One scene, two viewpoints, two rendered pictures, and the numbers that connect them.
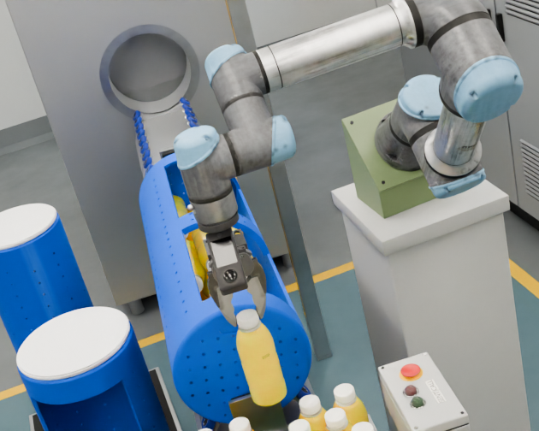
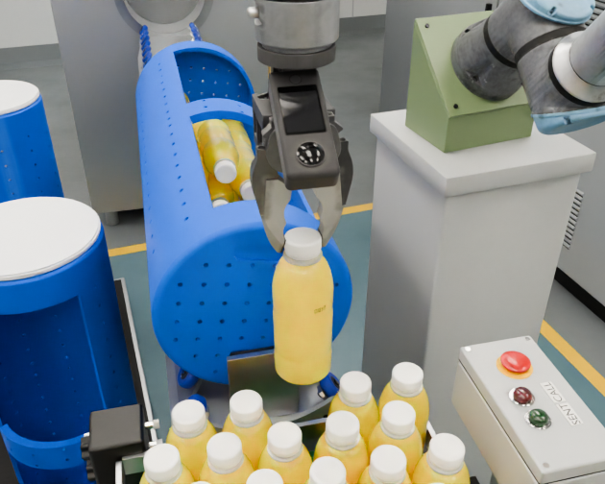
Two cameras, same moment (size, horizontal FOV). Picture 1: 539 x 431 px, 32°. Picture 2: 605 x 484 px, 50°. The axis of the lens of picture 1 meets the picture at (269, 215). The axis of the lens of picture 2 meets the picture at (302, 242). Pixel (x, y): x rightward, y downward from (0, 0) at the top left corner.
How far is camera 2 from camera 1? 0.98 m
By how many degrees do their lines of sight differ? 9
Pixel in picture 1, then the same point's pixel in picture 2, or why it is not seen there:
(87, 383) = (30, 293)
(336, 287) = not seen: hidden behind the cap
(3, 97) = (23, 17)
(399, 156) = (484, 76)
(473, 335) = (501, 309)
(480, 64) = not seen: outside the picture
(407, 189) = (479, 122)
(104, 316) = (70, 211)
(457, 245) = (522, 201)
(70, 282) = (42, 173)
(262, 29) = not seen: hidden behind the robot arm
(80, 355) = (27, 254)
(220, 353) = (228, 287)
